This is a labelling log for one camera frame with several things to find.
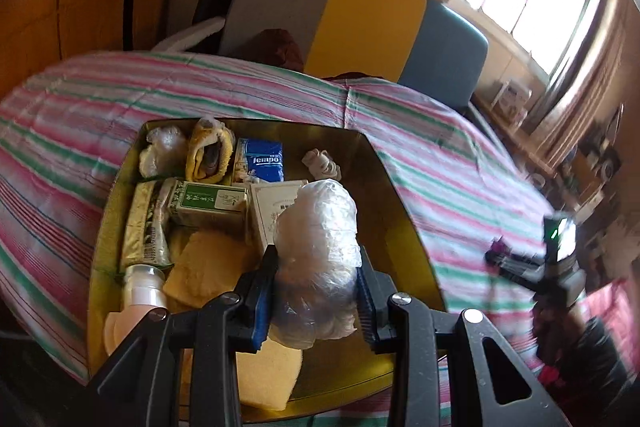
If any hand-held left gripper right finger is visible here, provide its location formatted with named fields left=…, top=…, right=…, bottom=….
left=356, top=252, right=573, bottom=427

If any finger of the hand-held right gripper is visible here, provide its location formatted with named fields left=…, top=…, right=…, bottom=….
left=500, top=270, right=542, bottom=292
left=484, top=251, right=546, bottom=270

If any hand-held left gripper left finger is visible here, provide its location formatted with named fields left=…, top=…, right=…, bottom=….
left=90, top=244, right=280, bottom=427

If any yellow sponge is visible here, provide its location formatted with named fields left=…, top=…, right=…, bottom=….
left=162, top=227, right=305, bottom=412

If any large clear plastic bag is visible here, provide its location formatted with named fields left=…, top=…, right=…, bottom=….
left=267, top=179, right=363, bottom=350

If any gold metal tin box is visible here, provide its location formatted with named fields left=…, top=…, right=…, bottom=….
left=86, top=118, right=448, bottom=423

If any small cardboard box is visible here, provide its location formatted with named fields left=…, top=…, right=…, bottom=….
left=247, top=179, right=311, bottom=258

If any green tea box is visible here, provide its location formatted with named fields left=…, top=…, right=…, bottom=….
left=172, top=179, right=250, bottom=228

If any peach plastic bottle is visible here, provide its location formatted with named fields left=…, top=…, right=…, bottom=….
left=102, top=263, right=168, bottom=358

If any white knotted cloth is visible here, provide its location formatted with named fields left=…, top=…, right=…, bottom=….
left=301, top=148, right=343, bottom=182

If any blue tissue pack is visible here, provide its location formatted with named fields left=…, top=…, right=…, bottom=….
left=232, top=138, right=286, bottom=184

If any gold foil packet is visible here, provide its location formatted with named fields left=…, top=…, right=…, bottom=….
left=119, top=179, right=176, bottom=273

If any yellow brown towel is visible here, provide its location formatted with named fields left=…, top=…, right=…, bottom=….
left=185, top=117, right=237, bottom=182

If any small white plastic bag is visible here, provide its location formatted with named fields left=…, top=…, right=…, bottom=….
left=138, top=127, right=190, bottom=180

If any person's right forearm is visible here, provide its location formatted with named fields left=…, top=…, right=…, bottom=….
left=560, top=317, right=631, bottom=408

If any person's right hand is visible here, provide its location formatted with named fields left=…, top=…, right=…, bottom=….
left=530, top=303, right=586, bottom=361

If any bright red cloth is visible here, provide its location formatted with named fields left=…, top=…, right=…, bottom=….
left=537, top=357, right=566, bottom=388

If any cluttered storage shelf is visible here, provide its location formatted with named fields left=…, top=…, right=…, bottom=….
left=547, top=104, right=631, bottom=228

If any wooden desk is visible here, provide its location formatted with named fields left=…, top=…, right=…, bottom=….
left=472, top=97, right=556, bottom=168

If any white box with label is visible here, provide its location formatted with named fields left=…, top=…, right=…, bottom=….
left=492, top=79, right=533, bottom=115

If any striped window curtain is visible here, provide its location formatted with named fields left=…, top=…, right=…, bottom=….
left=530, top=0, right=640, bottom=168

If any dark red cloth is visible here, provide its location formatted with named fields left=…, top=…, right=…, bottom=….
left=257, top=28, right=307, bottom=72

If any striped pink green bedsheet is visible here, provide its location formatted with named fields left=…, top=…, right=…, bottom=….
left=0, top=51, right=591, bottom=427

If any grey yellow blue headboard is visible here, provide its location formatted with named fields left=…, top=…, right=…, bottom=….
left=217, top=0, right=490, bottom=115

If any white curved bed rail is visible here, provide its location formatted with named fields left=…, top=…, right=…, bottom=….
left=155, top=18, right=228, bottom=54

